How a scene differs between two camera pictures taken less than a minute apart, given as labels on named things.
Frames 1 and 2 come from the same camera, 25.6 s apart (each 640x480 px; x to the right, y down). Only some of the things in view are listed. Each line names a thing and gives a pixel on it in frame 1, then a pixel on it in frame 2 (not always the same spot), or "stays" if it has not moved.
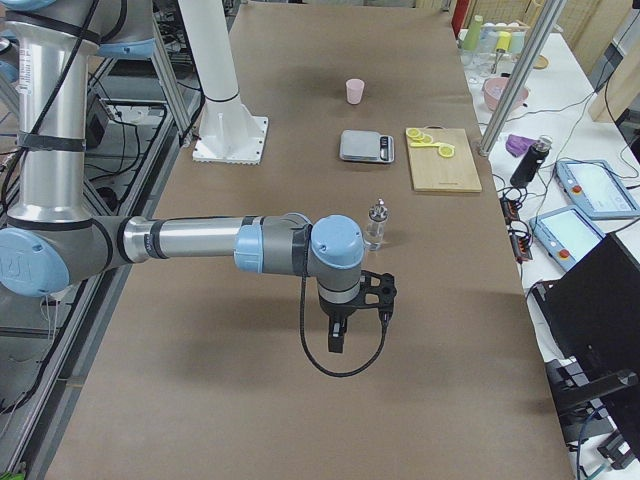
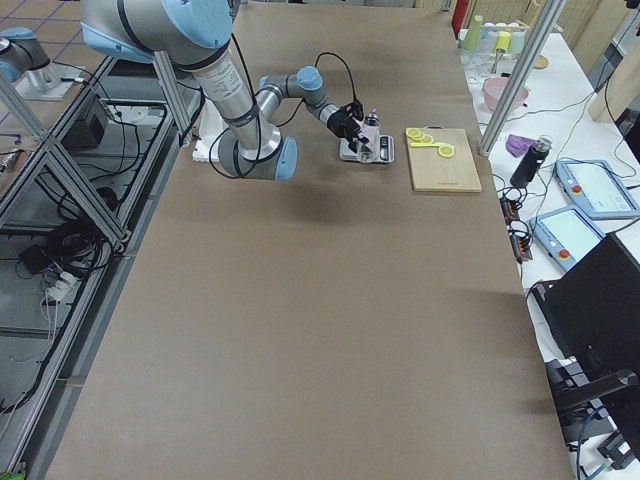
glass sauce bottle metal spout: x=378 y=212 to x=371 y=130
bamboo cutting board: x=432 y=172 stays
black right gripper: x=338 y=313 to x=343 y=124
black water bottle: x=532 y=162 stays
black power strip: x=521 y=244 stays
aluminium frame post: x=552 y=11 stays
